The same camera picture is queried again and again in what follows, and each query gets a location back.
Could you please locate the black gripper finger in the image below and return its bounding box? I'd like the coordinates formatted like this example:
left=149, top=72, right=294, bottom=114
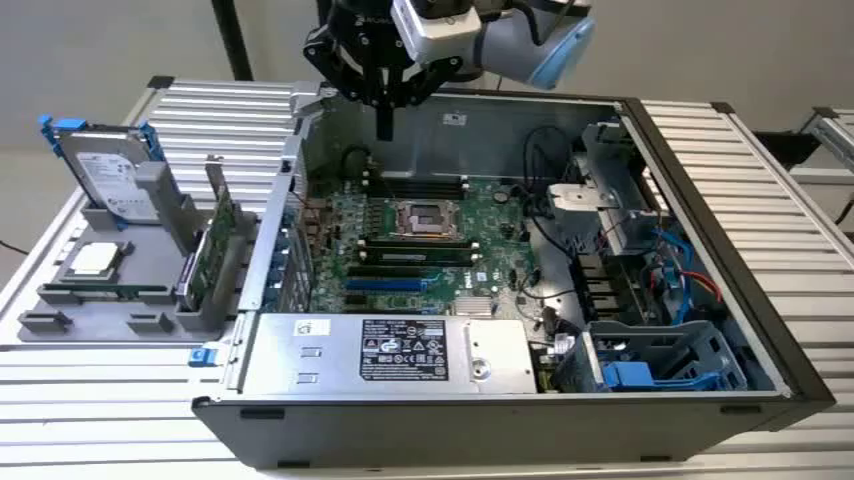
left=385, top=56, right=465, bottom=142
left=303, top=27, right=387, bottom=142

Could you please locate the green graphics card black shroud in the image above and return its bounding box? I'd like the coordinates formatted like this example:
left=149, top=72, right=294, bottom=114
left=177, top=153, right=255, bottom=314

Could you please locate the black vertical pole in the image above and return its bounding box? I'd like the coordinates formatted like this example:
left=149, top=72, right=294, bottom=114
left=211, top=0, right=255, bottom=81

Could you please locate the metal CPU socket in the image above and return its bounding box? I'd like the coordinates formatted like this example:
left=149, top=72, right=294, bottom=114
left=393, top=198, right=455, bottom=236

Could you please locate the green RAM stick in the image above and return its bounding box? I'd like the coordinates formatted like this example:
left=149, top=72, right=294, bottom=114
left=40, top=283, right=173, bottom=296
left=363, top=248, right=469, bottom=264

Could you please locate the green motherboard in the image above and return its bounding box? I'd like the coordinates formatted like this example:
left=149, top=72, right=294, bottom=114
left=293, top=177, right=560, bottom=351

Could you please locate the grey metal drive bay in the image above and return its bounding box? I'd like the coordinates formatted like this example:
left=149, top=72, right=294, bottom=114
left=546, top=122, right=669, bottom=256

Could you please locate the blue expansion slot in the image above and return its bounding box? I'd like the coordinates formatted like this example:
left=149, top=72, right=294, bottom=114
left=345, top=277, right=429, bottom=294

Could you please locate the hard disk in blue carrier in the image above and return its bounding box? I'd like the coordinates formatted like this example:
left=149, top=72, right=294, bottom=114
left=40, top=115, right=169, bottom=231

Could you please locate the small silver heatsink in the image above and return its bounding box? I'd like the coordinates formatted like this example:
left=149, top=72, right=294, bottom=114
left=453, top=295, right=499, bottom=317

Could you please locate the grey plastic parts rack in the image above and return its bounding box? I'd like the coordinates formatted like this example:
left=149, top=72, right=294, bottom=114
left=16, top=159, right=262, bottom=344

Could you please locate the silver CPU chip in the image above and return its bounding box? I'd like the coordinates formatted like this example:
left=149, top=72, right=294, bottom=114
left=70, top=243, right=127, bottom=275

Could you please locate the silver power supply unit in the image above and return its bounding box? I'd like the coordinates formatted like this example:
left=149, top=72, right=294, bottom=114
left=237, top=312, right=541, bottom=396

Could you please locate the grey metal disk cage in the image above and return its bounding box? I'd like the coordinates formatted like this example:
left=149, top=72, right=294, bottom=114
left=557, top=319, right=753, bottom=394

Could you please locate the metal slat side table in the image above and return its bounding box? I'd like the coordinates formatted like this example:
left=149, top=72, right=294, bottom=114
left=790, top=106, right=854, bottom=186

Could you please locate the blue disk carrier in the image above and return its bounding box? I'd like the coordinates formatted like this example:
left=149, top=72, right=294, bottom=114
left=600, top=359, right=733, bottom=394

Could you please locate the black grey PC case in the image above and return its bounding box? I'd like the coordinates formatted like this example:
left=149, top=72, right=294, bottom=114
left=191, top=82, right=840, bottom=471

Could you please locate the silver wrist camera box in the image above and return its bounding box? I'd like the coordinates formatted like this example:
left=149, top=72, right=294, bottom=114
left=391, top=0, right=483, bottom=57

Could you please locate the blue wire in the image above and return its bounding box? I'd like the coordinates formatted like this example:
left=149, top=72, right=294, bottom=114
left=650, top=224, right=700, bottom=321

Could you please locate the red wire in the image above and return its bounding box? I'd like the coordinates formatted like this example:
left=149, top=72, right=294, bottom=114
left=680, top=269, right=726, bottom=304

